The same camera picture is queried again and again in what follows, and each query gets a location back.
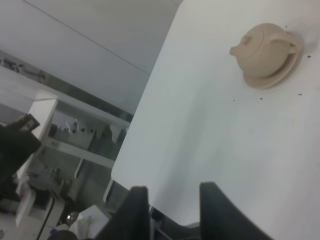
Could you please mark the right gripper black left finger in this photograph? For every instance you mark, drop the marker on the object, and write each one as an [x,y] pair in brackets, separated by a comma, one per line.
[131,221]

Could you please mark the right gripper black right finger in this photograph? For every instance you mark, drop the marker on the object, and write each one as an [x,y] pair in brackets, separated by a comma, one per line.
[220,219]

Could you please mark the tan ceramic teapot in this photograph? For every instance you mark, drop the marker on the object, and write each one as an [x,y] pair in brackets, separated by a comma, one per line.
[251,42]

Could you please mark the black robot arm in background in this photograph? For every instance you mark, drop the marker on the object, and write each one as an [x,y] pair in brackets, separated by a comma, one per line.
[17,144]

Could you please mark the tan teapot saucer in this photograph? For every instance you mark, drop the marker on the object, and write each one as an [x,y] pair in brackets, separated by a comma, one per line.
[280,75]

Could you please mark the white shelving unit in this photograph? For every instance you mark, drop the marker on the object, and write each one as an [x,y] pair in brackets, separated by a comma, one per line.
[77,155]

